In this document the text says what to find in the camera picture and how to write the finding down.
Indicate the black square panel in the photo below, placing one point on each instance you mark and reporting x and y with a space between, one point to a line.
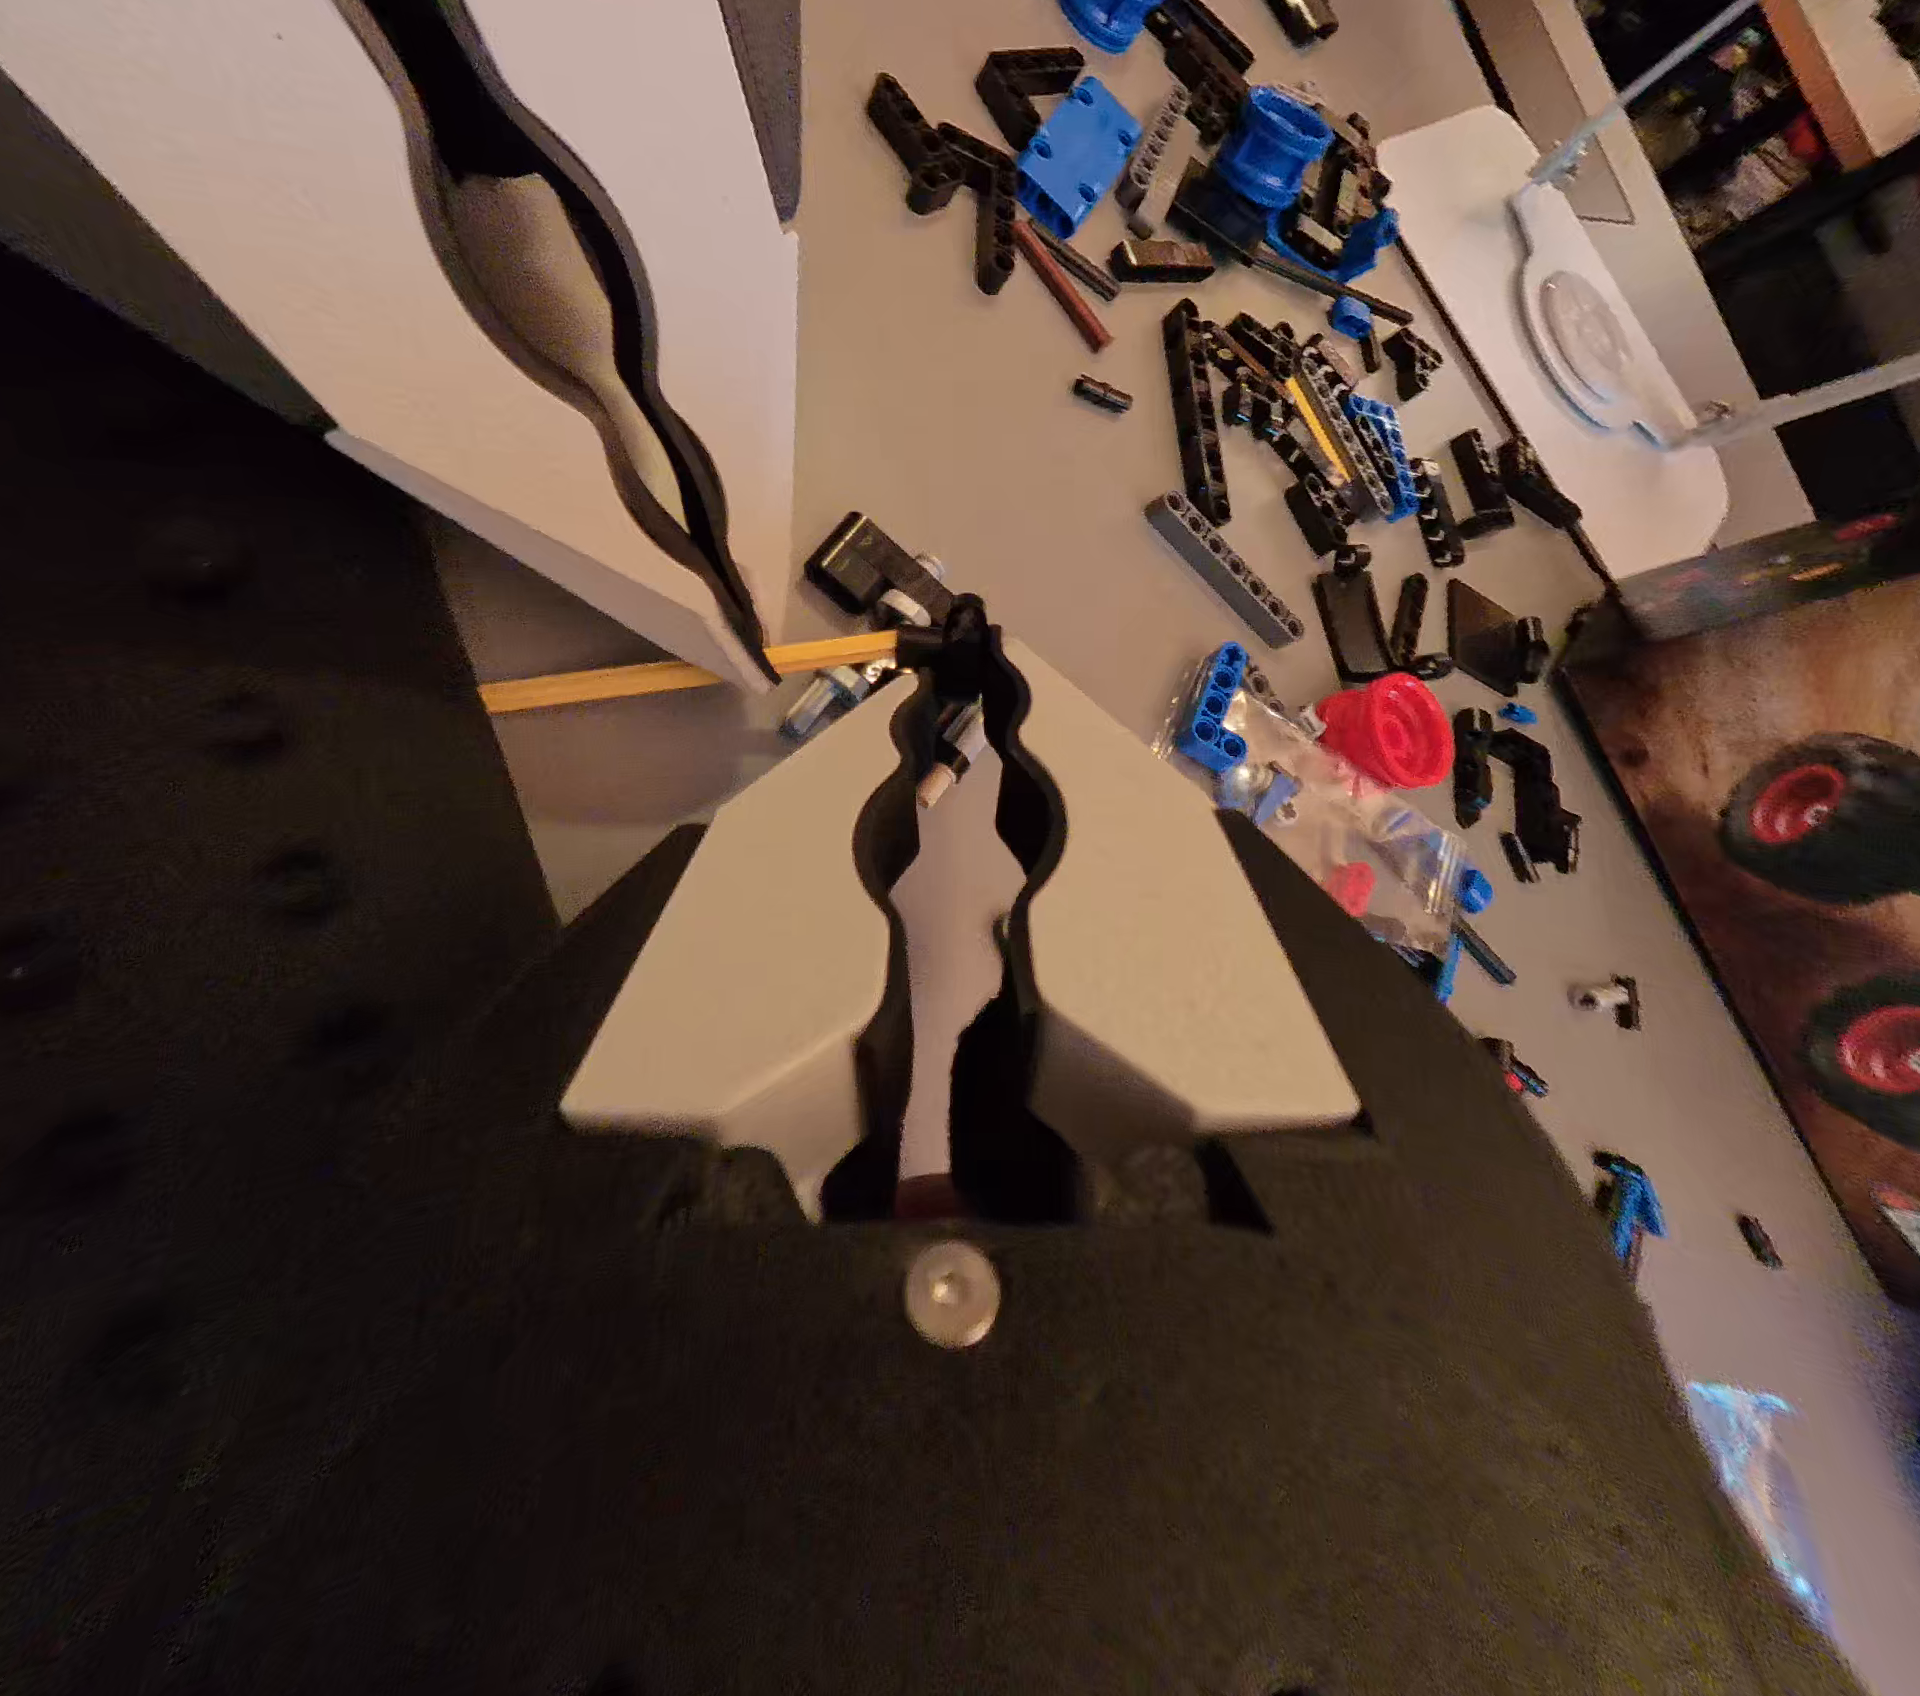
1485 638

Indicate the clear bag of parts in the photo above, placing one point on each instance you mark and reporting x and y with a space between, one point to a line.
1322 826

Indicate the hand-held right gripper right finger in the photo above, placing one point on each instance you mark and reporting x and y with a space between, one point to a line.
1187 977

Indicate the small black axle connector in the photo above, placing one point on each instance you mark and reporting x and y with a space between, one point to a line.
954 656

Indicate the blue angled beam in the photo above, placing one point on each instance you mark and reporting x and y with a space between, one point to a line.
1391 457
1215 704

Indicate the black beam frame assembly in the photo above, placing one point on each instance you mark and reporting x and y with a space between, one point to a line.
867 563

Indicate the long thin black axle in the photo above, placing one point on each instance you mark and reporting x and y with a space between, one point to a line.
1322 277

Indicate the yellow axle with black connector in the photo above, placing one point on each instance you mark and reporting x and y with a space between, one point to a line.
648 678

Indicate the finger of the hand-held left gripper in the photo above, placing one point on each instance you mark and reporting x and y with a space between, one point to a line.
227 153
597 2

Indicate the short brown axle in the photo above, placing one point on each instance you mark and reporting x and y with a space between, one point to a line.
1065 290

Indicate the white pin with black connector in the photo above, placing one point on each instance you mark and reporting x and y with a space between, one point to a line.
1606 1001

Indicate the blue rectangular panel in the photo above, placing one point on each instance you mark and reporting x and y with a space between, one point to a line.
1077 153

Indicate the pile of black and blue bricks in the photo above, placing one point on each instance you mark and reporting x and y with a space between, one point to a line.
1199 422

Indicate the black curved panel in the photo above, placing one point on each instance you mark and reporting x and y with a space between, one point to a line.
1358 624

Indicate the person's right hand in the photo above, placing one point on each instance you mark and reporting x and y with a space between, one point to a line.
929 1201

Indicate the crumpled clear plastic bag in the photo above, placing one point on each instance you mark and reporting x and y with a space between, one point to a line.
1746 1441

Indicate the grey desk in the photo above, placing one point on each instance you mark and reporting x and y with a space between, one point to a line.
929 377

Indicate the small black pin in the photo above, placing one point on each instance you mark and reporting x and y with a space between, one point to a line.
1102 393

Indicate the dark grey long beam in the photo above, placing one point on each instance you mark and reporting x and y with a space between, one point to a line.
1226 570

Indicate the pile of red and blue connectors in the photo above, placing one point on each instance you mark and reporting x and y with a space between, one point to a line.
1628 1193

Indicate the short yellow axle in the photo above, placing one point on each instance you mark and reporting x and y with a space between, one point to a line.
1315 422

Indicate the red wheel hub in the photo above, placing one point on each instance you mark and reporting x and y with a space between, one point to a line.
1391 727

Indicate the black dotted mat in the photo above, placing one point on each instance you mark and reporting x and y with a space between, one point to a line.
227 826

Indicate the black chassis on blue frame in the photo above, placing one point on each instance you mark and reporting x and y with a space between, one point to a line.
1324 210

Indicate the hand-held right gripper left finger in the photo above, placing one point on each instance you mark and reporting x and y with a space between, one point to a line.
718 977

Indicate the black toy set box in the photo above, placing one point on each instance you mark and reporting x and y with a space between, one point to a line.
1722 704

